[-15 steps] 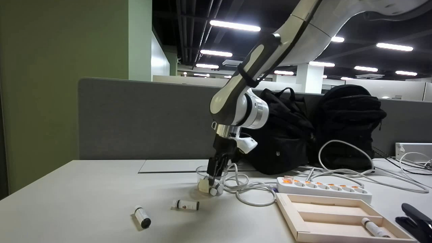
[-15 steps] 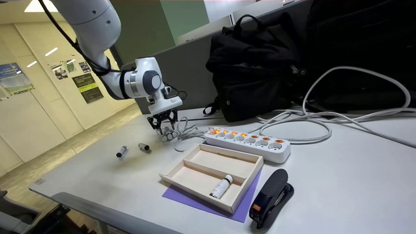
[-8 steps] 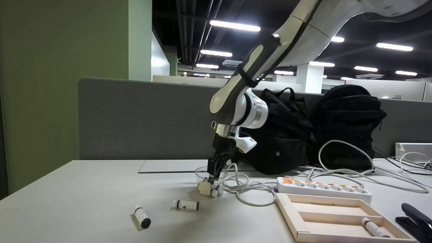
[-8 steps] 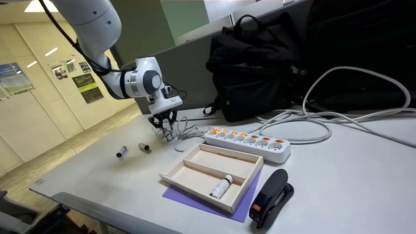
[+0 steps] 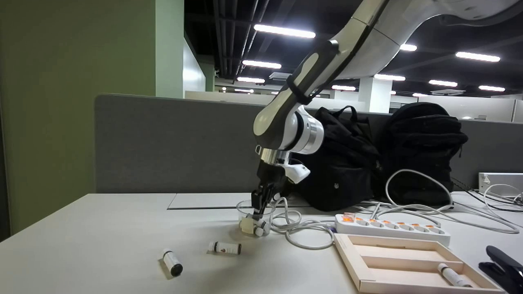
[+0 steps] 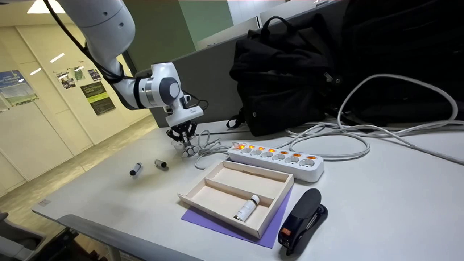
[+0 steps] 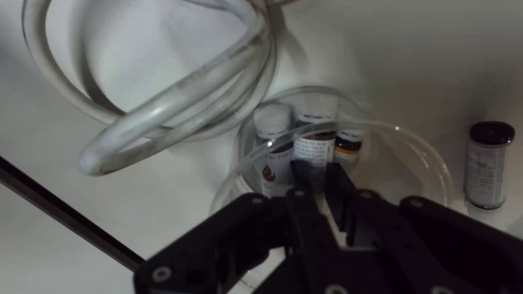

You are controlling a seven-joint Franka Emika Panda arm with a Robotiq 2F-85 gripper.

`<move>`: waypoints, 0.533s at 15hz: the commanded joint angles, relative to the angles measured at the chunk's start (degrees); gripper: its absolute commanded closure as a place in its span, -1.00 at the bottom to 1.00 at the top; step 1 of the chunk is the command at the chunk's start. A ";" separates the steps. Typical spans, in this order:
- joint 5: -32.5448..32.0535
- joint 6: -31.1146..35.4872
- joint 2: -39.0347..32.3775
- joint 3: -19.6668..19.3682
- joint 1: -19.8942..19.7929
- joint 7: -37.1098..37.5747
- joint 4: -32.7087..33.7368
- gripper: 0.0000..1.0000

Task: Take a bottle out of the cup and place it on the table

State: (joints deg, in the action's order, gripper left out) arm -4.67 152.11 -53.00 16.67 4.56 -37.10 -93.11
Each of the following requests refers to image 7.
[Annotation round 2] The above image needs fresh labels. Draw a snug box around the black bar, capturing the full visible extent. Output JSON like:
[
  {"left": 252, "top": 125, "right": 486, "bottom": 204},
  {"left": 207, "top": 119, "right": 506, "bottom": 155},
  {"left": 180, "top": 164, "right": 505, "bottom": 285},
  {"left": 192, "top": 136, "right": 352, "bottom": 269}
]
[{"left": 0, "top": 156, "right": 146, "bottom": 272}]

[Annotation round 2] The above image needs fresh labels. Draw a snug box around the coil of clear tubing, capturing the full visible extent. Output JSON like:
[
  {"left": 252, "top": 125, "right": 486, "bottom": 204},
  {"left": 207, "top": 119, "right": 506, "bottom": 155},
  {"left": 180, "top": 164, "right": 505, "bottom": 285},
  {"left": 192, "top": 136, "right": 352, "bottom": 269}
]
[{"left": 21, "top": 0, "right": 279, "bottom": 177}]

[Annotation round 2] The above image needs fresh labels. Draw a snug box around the clear glass cup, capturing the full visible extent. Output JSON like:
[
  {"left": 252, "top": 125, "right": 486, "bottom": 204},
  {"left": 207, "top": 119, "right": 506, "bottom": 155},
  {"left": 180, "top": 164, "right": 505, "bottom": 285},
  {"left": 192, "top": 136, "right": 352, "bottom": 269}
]
[{"left": 209, "top": 85, "right": 455, "bottom": 289}]

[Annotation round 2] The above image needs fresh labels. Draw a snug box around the dark cap bottle grey label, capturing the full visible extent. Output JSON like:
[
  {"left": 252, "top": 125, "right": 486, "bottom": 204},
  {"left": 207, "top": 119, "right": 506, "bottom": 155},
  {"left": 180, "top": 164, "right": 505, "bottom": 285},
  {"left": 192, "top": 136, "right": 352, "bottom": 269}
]
[{"left": 463, "top": 121, "right": 516, "bottom": 211}]

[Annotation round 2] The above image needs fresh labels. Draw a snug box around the white cap bottle red mark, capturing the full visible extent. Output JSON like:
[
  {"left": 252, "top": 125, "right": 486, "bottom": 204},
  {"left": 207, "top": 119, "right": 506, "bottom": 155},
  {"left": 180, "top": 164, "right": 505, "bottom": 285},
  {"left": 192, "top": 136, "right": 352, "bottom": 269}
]
[{"left": 253, "top": 103, "right": 297, "bottom": 199}]

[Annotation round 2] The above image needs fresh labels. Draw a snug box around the brown bottle white label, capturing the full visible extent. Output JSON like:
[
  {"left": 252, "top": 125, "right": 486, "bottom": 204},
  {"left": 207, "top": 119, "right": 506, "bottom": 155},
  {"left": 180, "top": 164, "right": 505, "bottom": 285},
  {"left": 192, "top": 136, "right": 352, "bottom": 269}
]
[{"left": 293, "top": 107, "right": 338, "bottom": 177}]

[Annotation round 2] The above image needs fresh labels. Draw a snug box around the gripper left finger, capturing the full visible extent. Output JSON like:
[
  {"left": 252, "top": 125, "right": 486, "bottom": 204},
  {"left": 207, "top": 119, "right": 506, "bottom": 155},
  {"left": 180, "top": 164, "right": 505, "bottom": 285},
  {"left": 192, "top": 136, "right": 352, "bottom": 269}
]
[{"left": 133, "top": 159, "right": 349, "bottom": 294}]

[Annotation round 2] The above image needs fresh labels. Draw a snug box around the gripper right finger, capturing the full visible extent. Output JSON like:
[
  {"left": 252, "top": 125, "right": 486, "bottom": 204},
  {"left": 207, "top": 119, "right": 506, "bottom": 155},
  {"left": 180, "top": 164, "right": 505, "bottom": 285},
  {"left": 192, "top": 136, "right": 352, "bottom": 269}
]
[{"left": 325, "top": 163, "right": 523, "bottom": 294}]

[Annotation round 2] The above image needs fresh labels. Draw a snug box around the brown bottle orange label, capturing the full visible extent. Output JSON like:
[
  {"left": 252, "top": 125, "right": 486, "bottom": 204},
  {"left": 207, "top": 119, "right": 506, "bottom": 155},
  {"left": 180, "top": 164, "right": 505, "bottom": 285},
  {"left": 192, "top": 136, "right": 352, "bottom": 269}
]
[{"left": 333, "top": 129, "right": 364, "bottom": 172}]

